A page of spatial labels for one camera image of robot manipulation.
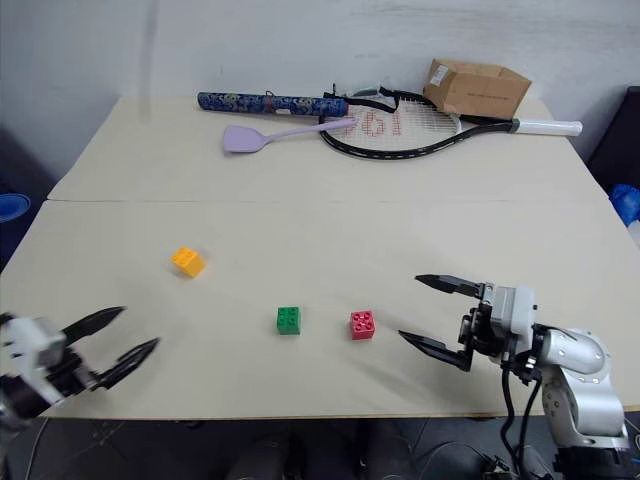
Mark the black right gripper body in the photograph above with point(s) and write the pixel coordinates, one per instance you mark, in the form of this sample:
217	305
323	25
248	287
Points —
477	330

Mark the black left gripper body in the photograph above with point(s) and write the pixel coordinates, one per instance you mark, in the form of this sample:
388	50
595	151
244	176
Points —
75	372

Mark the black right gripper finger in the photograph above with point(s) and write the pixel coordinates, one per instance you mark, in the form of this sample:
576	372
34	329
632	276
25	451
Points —
447	284
435	346

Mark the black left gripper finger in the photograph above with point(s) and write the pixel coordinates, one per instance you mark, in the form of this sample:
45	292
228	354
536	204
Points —
95	320
130	357

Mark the red toy brick cube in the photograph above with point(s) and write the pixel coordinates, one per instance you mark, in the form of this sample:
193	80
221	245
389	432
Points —
363	326

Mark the yellow toy brick cube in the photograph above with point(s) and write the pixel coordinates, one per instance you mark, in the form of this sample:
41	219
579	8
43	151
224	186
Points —
189	262

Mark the blue round object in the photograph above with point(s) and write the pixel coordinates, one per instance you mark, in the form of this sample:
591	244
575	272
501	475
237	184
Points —
12	207

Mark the green toy brick cube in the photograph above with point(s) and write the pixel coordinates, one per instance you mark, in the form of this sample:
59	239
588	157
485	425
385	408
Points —
289	321

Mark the black and white tennis racket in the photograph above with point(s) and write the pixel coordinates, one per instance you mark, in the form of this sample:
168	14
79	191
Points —
545	126

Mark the brown cardboard box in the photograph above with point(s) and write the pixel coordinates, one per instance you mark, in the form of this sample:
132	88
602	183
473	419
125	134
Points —
480	90

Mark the blue crumpled object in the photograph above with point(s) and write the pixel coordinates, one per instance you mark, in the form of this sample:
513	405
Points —
627	202

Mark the black furniture piece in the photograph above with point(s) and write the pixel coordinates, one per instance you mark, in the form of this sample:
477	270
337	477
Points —
617	145

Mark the lilac plastic spatula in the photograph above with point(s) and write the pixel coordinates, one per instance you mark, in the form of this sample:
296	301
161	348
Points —
241	139

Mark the blue patterned tube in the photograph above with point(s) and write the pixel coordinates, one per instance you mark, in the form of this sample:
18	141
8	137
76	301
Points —
250	102

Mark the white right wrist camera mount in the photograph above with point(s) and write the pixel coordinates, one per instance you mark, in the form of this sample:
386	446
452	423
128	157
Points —
515	310

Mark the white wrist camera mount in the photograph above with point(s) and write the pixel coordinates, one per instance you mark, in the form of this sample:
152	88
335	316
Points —
35	345
515	310

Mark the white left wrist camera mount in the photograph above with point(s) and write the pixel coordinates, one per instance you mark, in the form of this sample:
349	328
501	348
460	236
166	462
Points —
35	345

